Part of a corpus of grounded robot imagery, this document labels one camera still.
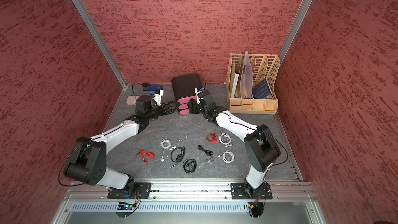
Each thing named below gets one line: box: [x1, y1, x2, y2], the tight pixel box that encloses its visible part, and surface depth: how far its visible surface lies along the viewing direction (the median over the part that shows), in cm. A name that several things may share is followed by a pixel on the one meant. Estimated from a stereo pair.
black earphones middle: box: [169, 145, 186, 169], surface depth 87 cm
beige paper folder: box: [230, 56, 243, 99], surface depth 93 cm
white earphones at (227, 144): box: [218, 132, 233, 148], surface depth 93 cm
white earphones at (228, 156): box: [217, 149, 235, 164], surface depth 87 cm
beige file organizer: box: [225, 52, 282, 115], surface depth 105 cm
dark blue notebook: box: [251, 77, 273, 100], surface depth 105 cm
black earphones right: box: [197, 144, 215, 163], surface depth 88 cm
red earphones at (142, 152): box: [135, 149, 156, 164], surface depth 87 cm
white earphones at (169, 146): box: [160, 137, 177, 163], surface depth 91 cm
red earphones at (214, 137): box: [206, 133, 220, 143], surface depth 94 cm
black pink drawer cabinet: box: [171, 73, 203, 116], surface depth 101 cm
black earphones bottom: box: [182, 158, 197, 174], surface depth 83 cm
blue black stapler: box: [141, 82, 164, 92], surface depth 120 cm
